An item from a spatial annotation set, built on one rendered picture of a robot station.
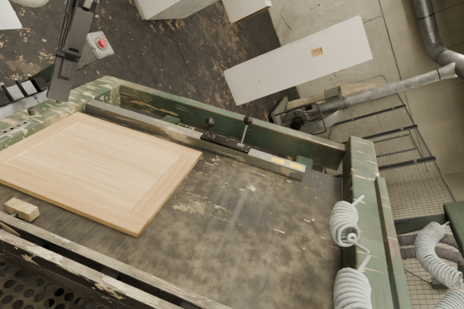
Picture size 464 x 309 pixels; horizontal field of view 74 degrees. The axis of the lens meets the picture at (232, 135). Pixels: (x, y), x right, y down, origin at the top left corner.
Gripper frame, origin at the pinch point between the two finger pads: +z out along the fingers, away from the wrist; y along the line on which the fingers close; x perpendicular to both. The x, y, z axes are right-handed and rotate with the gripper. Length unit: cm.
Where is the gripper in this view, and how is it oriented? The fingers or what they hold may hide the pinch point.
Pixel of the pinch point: (61, 79)
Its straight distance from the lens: 58.4
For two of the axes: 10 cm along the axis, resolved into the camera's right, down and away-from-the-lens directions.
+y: 6.0, 2.3, -7.7
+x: 7.6, 1.7, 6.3
